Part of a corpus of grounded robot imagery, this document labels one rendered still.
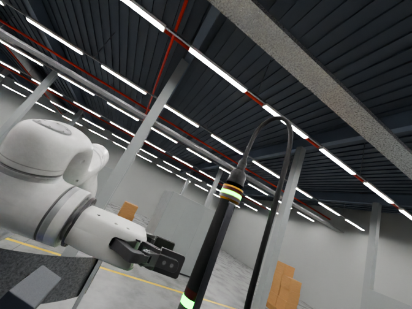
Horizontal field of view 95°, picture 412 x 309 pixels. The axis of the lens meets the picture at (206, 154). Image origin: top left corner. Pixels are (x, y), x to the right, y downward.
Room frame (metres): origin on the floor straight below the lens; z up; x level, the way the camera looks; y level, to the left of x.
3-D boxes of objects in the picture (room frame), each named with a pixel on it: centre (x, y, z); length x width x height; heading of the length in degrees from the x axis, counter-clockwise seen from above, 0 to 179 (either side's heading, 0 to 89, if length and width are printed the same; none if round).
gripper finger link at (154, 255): (0.30, -0.01, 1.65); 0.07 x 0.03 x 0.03; 103
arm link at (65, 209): (0.33, 0.15, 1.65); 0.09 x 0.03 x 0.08; 13
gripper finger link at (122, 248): (0.30, 0.05, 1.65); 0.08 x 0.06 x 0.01; 21
